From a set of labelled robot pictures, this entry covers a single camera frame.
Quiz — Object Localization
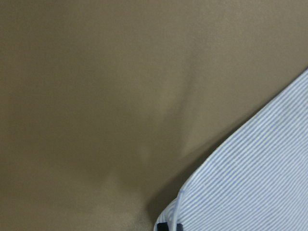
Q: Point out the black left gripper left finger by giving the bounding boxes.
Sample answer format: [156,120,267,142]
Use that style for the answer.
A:
[156,223,168,231]

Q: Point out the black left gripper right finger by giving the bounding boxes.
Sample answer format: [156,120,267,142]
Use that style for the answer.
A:
[176,223,183,231]

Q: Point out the light blue striped shirt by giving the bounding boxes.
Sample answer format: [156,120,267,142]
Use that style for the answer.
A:
[154,72,308,231]

